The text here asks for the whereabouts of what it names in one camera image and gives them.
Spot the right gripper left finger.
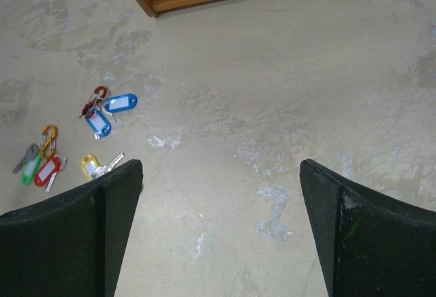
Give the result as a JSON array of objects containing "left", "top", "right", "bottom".
[{"left": 1, "top": 159, "right": 142, "bottom": 296}]

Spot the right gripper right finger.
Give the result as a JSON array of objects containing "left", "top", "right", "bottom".
[{"left": 300, "top": 159, "right": 435, "bottom": 296}]

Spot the red tagged key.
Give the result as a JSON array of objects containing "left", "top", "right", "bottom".
[{"left": 33, "top": 154, "right": 67, "bottom": 193}]

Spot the yellow tagged key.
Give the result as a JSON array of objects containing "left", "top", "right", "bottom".
[{"left": 80, "top": 152, "right": 125, "bottom": 181}]

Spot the green tagged key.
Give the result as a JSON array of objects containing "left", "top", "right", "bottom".
[{"left": 12, "top": 143, "right": 41, "bottom": 185}]

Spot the orange s-shaped carabiner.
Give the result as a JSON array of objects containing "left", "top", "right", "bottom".
[{"left": 40, "top": 124, "right": 58, "bottom": 159}]

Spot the blue tagged key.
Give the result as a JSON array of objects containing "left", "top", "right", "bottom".
[
  {"left": 85, "top": 108, "right": 112, "bottom": 140},
  {"left": 103, "top": 93, "right": 138, "bottom": 121}
]

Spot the red s-shaped carabiner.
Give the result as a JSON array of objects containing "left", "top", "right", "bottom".
[{"left": 79, "top": 86, "right": 108, "bottom": 119}]

